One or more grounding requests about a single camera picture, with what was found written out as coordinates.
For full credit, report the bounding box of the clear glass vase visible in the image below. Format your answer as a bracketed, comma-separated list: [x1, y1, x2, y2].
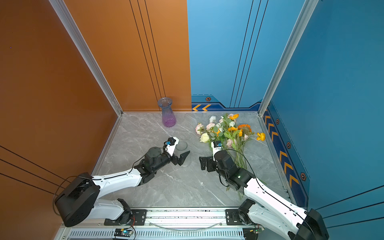
[175, 141, 191, 168]

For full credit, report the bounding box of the orange poppy stem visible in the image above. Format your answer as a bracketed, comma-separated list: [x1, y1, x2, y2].
[226, 114, 247, 169]

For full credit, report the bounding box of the orange gerbera stem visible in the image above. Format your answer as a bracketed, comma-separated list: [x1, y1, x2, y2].
[237, 124, 255, 150]

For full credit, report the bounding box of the pink rose stem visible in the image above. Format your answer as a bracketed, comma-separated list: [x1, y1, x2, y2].
[195, 123, 216, 137]

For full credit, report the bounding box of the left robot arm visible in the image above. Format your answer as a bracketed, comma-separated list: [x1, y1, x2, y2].
[54, 137, 189, 227]

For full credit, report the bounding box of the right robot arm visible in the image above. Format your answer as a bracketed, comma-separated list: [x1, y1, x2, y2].
[199, 148, 330, 240]

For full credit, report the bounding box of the purple glass vase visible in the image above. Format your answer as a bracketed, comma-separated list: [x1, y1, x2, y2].
[158, 97, 177, 128]

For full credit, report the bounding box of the yellow flower stem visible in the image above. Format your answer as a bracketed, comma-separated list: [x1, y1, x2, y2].
[251, 132, 266, 142]

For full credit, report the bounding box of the small circuit board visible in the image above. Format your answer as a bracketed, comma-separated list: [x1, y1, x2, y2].
[113, 228, 135, 240]

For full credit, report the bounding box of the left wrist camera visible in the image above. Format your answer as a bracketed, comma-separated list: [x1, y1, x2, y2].
[163, 137, 177, 151]

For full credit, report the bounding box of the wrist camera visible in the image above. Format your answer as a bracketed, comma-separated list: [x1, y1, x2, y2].
[211, 141, 223, 154]
[163, 137, 177, 151]

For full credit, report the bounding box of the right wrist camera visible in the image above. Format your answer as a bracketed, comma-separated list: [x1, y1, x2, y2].
[211, 141, 223, 154]

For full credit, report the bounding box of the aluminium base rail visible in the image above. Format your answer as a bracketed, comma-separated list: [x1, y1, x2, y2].
[59, 206, 313, 240]

